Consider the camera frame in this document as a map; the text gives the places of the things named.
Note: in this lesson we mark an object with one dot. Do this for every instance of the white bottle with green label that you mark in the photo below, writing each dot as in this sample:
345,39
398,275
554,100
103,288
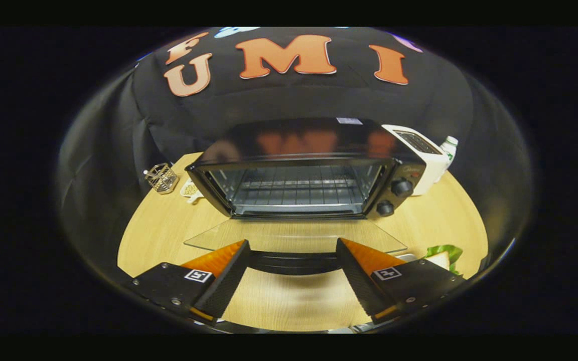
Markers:
450,146

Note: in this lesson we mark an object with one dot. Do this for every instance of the white ribbed plastic tray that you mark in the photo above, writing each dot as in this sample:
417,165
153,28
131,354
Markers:
409,257

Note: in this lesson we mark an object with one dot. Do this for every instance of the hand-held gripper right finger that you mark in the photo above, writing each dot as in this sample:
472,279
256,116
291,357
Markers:
359,283

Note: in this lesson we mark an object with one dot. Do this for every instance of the small white patterned dish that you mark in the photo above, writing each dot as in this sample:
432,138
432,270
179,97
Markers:
189,189

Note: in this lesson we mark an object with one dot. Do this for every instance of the sandwich with green lettuce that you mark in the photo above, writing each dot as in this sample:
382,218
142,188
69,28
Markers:
442,253

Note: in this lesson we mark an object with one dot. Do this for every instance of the white pop-up toaster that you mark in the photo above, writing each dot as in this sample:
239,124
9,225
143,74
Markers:
432,163

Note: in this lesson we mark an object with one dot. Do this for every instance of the black toaster oven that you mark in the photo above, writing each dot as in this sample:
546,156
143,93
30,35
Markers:
309,140

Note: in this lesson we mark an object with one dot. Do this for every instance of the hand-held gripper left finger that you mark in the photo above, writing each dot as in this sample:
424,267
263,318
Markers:
226,283

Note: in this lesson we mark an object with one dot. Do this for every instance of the black backdrop cloth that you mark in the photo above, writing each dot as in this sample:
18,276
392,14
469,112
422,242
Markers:
279,98

